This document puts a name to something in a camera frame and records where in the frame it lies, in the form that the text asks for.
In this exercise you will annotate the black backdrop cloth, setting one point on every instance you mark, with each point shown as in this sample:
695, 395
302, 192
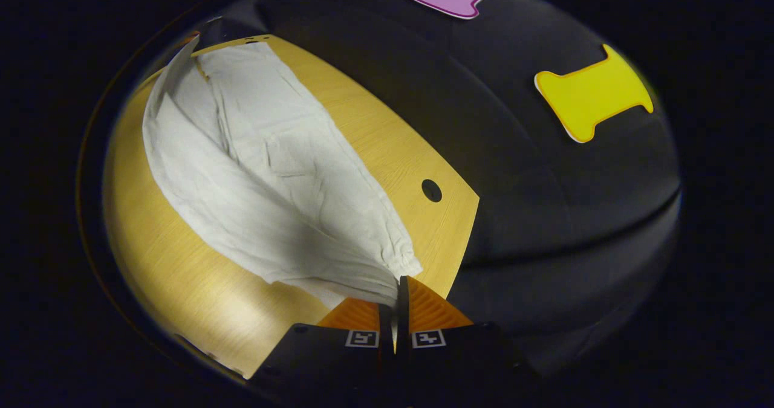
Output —
514, 184

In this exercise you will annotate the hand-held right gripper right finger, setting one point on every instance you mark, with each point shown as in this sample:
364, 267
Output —
465, 365

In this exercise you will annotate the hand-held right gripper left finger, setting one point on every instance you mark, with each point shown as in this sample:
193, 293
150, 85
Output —
326, 365

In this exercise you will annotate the white jeans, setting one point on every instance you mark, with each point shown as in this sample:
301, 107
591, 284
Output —
272, 178

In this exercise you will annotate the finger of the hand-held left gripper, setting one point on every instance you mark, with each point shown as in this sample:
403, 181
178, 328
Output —
227, 32

